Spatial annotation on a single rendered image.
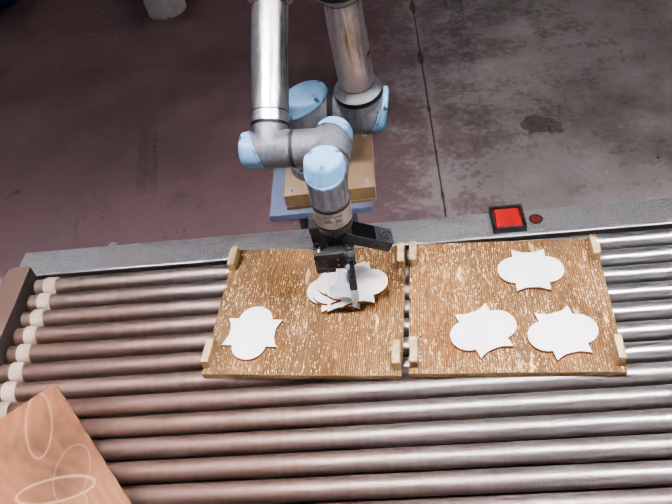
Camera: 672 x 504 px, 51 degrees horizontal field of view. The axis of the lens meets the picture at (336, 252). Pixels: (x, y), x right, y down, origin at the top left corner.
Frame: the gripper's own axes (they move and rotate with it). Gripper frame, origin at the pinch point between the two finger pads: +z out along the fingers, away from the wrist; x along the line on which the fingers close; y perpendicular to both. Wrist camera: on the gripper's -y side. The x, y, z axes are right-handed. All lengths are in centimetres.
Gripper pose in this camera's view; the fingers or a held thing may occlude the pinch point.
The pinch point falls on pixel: (355, 283)
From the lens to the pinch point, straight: 150.4
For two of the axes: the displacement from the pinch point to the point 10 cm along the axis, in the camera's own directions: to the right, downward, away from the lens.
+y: -9.9, 1.4, 0.5
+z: 1.3, 6.8, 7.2
